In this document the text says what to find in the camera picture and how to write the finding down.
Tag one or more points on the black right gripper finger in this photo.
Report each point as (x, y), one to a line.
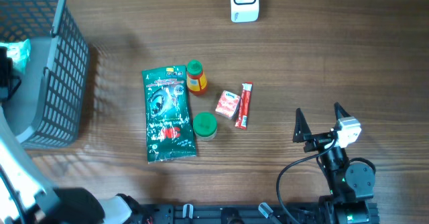
(340, 111)
(302, 131)

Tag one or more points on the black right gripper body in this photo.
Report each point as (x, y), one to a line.
(317, 141)

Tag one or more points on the light teal small packet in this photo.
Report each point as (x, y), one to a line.
(19, 52)

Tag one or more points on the red stick sachet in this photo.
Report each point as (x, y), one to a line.
(241, 121)

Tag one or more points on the red white tissue packet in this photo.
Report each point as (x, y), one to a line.
(228, 104)

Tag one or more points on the green lid clear jar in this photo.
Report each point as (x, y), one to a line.
(205, 126)

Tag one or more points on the green foil snack bag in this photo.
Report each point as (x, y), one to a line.
(169, 132)

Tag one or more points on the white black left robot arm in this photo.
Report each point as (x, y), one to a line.
(26, 190)

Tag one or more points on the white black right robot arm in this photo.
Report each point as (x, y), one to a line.
(350, 180)

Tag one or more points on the white barcode scanner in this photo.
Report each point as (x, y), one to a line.
(243, 11)

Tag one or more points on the grey plastic mesh basket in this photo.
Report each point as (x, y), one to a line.
(44, 111)

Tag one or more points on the red sauce bottle green cap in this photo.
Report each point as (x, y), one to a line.
(196, 79)

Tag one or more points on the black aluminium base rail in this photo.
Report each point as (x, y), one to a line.
(308, 213)

